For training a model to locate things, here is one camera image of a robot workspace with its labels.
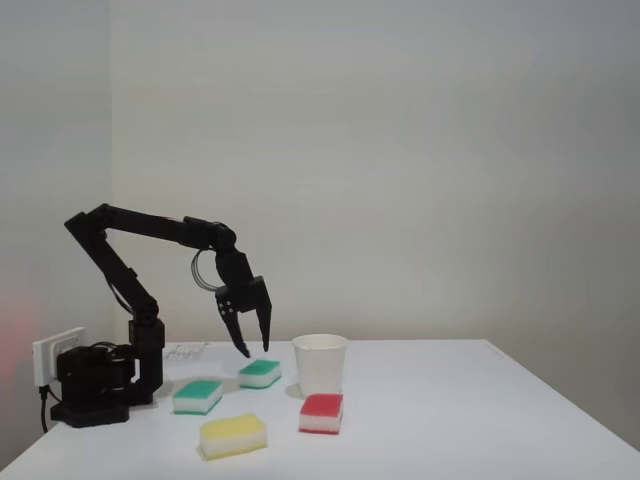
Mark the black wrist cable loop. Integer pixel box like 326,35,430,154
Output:
189,247,221,291

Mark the yellow and white sponge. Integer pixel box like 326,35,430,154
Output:
199,412,268,462

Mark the red and white sponge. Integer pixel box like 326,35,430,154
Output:
298,393,345,435

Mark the green and white sponge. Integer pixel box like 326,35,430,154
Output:
172,379,225,416
237,358,283,391

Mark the white paper cup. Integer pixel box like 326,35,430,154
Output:
291,333,349,400

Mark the white power strip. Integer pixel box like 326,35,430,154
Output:
32,326,87,390

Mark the black power cable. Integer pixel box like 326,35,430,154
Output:
38,384,52,434

